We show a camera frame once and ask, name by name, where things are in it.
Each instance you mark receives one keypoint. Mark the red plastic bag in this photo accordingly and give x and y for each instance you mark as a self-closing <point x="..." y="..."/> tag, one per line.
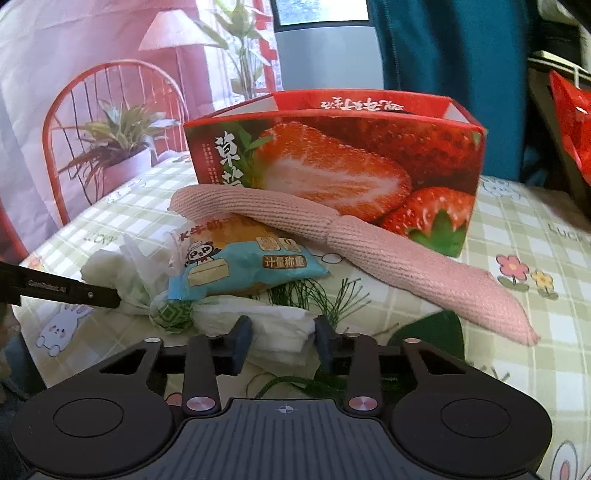
<point x="573" y="113"/>

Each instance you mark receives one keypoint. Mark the checked bunny tablecloth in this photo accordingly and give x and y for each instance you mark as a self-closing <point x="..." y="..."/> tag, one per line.
<point x="534" y="242"/>

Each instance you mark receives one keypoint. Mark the teal curtain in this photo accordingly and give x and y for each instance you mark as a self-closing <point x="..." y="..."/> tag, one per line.
<point x="472" y="51"/>

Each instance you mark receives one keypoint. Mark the packaged bread bun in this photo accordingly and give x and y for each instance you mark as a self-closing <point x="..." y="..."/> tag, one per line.
<point x="234" y="255"/>

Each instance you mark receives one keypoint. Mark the pink knitted cloth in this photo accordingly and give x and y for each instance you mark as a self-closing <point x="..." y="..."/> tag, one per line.
<point x="469" y="291"/>

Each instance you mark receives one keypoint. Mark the red chair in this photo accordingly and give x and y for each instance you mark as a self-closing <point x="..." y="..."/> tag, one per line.
<point x="127" y="81"/>

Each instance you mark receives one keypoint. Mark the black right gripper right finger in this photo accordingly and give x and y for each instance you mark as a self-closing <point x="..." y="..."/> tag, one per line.
<point x="357" y="358"/>

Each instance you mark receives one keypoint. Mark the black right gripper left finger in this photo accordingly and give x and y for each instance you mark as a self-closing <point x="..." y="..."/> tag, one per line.
<point x="208" y="357"/>

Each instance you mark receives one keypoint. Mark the potted green plant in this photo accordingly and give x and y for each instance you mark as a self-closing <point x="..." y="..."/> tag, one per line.
<point x="115" y="147"/>

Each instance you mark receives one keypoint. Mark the red strawberry cardboard box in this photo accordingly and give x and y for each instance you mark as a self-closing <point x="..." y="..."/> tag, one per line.
<point x="407" y="162"/>

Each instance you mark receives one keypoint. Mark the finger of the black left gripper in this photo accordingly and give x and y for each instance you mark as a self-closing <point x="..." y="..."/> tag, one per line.
<point x="18" y="282"/>

